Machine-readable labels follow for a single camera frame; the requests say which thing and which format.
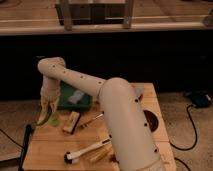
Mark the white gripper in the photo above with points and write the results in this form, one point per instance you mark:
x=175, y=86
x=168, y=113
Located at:
x=50, y=93

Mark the green pepper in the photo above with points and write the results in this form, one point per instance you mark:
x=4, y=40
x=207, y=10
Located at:
x=47, y=113

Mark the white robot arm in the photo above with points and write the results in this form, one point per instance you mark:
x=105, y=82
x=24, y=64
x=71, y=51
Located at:
x=129, y=131

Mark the green plastic cup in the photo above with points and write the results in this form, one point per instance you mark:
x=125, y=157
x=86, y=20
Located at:
x=54, y=119

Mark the green plastic tray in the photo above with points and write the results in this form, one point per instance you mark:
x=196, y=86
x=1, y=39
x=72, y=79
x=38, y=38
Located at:
x=66, y=91

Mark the wooden block brush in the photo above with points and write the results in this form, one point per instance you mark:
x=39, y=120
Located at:
x=71, y=122

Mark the black table leg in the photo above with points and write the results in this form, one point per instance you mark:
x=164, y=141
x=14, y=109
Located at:
x=27, y=134

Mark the grey sponge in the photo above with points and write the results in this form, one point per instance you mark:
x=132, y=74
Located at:
x=76, y=97

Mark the metal spoon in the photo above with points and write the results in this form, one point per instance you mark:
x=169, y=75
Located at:
x=86, y=124

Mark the yellow banana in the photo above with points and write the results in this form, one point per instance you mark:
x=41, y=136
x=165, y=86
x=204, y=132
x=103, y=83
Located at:
x=100, y=154

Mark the dark red bowl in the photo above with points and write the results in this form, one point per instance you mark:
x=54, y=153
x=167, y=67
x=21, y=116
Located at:
x=152, y=120

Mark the white black handled tool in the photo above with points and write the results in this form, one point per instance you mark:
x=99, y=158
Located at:
x=72, y=157

